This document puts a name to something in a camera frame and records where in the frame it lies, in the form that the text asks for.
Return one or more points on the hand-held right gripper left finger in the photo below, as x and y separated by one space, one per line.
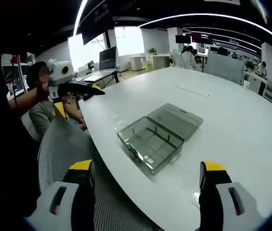
61 204

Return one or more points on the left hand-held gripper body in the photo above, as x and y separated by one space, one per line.
60 71

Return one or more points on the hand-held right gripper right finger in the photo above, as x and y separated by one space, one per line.
225 207

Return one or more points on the transparent grey guide fixture box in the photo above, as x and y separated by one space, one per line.
158 138

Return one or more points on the dark transparent divider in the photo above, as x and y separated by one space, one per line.
162 137

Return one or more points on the silver laptop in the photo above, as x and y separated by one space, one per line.
93 76

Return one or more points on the black-legged desk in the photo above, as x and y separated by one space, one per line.
113 76

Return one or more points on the dark computer monitor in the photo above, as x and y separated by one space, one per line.
107 58

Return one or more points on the white mesh office chair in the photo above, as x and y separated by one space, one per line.
64 146

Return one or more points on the curved ceiling light strip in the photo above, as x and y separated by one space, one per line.
213 18
79 16

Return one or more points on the white low cabinet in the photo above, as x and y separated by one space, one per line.
148 61

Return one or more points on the green potted plant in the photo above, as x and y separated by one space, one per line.
249 65
152 50

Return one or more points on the grey partition panel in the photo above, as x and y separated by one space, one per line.
223 68

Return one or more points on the wall screen with red band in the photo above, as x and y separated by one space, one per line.
202 38

